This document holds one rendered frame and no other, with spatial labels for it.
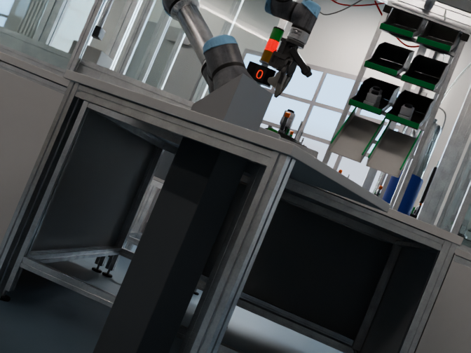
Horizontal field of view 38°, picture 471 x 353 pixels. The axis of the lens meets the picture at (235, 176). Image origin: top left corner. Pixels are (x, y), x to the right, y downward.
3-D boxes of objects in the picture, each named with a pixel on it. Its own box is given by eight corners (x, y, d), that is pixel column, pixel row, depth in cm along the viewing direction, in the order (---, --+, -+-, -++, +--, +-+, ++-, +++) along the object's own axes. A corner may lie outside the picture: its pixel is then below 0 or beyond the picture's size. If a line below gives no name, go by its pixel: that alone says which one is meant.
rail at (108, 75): (308, 176, 255) (319, 149, 255) (94, 90, 266) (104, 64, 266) (308, 178, 260) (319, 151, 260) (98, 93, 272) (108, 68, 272)
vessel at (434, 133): (424, 178, 339) (453, 108, 340) (397, 168, 341) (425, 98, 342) (420, 181, 353) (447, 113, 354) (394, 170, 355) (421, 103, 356)
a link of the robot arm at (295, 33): (312, 37, 252) (306, 31, 245) (307, 48, 253) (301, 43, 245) (294, 31, 255) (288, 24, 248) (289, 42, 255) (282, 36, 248)
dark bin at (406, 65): (395, 77, 263) (401, 58, 260) (363, 66, 267) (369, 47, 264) (408, 68, 287) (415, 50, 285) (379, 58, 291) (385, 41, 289)
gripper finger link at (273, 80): (263, 92, 253) (274, 69, 253) (277, 98, 251) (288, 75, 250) (261, 90, 250) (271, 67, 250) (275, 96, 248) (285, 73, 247)
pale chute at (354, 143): (360, 163, 260) (363, 154, 257) (328, 151, 264) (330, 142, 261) (383, 126, 279) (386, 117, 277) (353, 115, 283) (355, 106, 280)
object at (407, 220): (460, 246, 239) (463, 237, 239) (77, 90, 258) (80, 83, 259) (405, 240, 379) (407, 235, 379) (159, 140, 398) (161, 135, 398)
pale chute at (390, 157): (398, 178, 258) (401, 169, 255) (365, 165, 262) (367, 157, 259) (418, 139, 277) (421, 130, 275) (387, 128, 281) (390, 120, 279)
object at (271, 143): (290, 155, 169) (294, 144, 169) (63, 77, 220) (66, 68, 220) (387, 212, 226) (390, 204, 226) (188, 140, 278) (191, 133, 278)
